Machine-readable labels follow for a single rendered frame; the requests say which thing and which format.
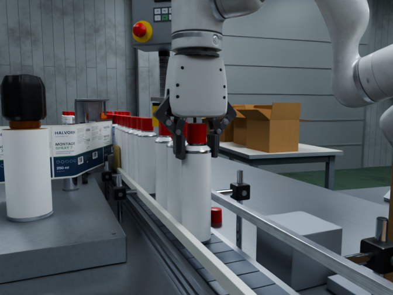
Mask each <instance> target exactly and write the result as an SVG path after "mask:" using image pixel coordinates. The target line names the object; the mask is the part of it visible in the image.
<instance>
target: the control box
mask: <svg viewBox="0 0 393 295"><path fill-rule="evenodd" d="M167 6H171V1H165V2H154V0H132V46H133V47H135V48H137V49H139V50H141V51H143V52H159V51H171V21H170V22H153V8H158V7H167ZM136 23H142V24H144V25H145V26H146V29H147V31H146V34H145V35H144V36H143V37H137V36H135V35H134V33H133V27H134V25H135V24H136Z"/></svg>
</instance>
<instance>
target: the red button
mask: <svg viewBox="0 0 393 295"><path fill-rule="evenodd" d="M146 31H147V29H146V26H145V25H144V24H142V23H136V24H135V25H134V27H133V33H134V35H135V36H137V37H143V36H144V35H145V34H146Z"/></svg>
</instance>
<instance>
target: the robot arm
mask: <svg viewBox="0 0 393 295"><path fill-rule="evenodd" d="M265 1H266V0H171V51H172V52H174V53H175V54H174V56H171V57H169V60H168V66H167V75H166V87H165V95H164V100H163V101H162V103H161V104H160V105H159V106H158V108H157V109H156V110H155V111H154V112H153V116H154V117H155V118H156V119H157V120H159V121H160V122H161V123H162V124H163V125H164V126H165V127H166V128H167V129H168V130H169V131H170V133H171V134H172V135H173V153H174V154H175V157H176V158H177V159H180V160H184V159H185V136H183V129H184V125H185V121H186V119H187V118H206V120H207V123H208V126H209V133H208V134H207V146H209V147H210V148H211V149H212V157H213V158H217V157H218V152H219V140H220V134H222V132H223V130H224V129H225V128H226V127H227V125H228V124H229V122H231V121H232V120H233V119H234V118H235V117H236V116H237V113H236V111H235V110H234V108H233V107H232V106H231V104H230V103H229V101H228V100H227V83H226V73H225V66H224V62H223V58H221V57H219V54H218V53H217V52H219V51H222V45H223V43H222V33H223V23H224V21H225V20H226V19H229V18H236V17H240V16H246V15H249V14H252V13H255V12H256V11H258V10H259V9H260V8H261V7H262V6H263V4H264V3H265ZM315 2H316V4H317V6H318V8H319V10H320V12H321V14H322V16H323V18H324V20H325V23H326V26H327V29H328V31H329V35H330V40H331V44H332V78H331V83H332V91H333V94H334V96H335V98H336V99H337V101H338V102H339V103H341V104H342V105H343V106H345V107H349V108H360V107H364V106H368V105H371V104H374V103H376V102H380V101H383V100H386V99H389V98H392V97H393V44H391V45H389V46H387V47H385V48H383V49H380V50H378V51H376V52H374V53H371V54H369V55H367V56H364V57H360V56H359V53H358V44H359V42H360V39H361V38H362V36H363V34H364V32H365V31H366V28H367V26H368V22H369V17H370V12H369V7H368V3H367V0H315ZM165 114H167V115H168V116H172V117H174V119H173V121H172V120H170V119H169V118H168V117H167V116H166V115H165ZM221 116H223V118H221V119H219V117H221ZM380 128H381V130H382V132H383V134H384V136H385V137H386V139H387V140H388V141H389V143H390V145H391V146H392V148H393V106H391V107H390V108H388V109H387V110H386V111H385V112H384V113H383V114H382V116H381V118H380Z"/></svg>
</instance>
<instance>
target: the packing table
mask: <svg viewBox="0 0 393 295"><path fill-rule="evenodd" d="M218 153H219V154H222V155H225V156H227V157H229V160H232V161H234V159H235V160H238V161H241V162H243V163H246V164H249V166H252V167H256V168H258V166H263V165H275V164H297V163H320V162H326V167H325V188H326V189H330V190H334V177H335V155H343V151H341V150H334V149H328V148H324V147H317V146H311V145H304V144H300V143H299V144H298V152H279V153H267V152H261V151H258V150H253V149H248V148H246V146H245V145H240V144H237V143H233V142H221V141H219V152H218Z"/></svg>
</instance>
